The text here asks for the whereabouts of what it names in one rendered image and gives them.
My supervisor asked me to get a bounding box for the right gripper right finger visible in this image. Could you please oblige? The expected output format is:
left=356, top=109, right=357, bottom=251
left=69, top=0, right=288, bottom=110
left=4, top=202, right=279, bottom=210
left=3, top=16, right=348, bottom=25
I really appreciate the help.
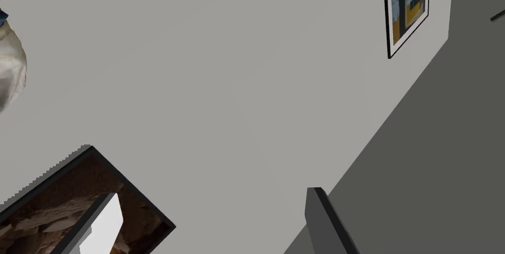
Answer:
left=304, top=186, right=360, bottom=254

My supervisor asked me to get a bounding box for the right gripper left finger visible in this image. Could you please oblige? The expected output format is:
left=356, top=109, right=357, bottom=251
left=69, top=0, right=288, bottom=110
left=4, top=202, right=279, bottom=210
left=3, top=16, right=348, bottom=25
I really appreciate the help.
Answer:
left=50, top=192, right=124, bottom=254

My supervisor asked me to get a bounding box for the black framed brown picture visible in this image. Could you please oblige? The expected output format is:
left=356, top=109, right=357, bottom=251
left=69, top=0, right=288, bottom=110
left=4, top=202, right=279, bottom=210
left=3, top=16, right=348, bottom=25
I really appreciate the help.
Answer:
left=0, top=145, right=177, bottom=254

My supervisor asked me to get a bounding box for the white rounded vase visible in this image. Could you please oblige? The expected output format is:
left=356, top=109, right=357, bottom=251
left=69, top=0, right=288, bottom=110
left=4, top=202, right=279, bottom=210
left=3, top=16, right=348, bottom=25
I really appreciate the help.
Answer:
left=0, top=0, right=28, bottom=113

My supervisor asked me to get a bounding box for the black framed yellow picture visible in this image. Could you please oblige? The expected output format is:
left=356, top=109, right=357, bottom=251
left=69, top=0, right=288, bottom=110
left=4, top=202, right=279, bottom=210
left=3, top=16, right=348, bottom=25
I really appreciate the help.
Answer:
left=383, top=0, right=431, bottom=60

